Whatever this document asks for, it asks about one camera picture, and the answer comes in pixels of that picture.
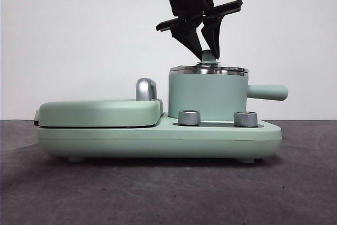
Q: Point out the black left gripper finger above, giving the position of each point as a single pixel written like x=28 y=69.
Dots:
x=213 y=35
x=188 y=38

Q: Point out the glass pot lid green knob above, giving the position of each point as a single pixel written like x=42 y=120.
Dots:
x=207 y=56

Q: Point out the silver control knob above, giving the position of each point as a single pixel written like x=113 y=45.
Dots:
x=189 y=117
x=245 y=119

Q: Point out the mint green breakfast maker base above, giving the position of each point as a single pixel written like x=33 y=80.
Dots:
x=158 y=143

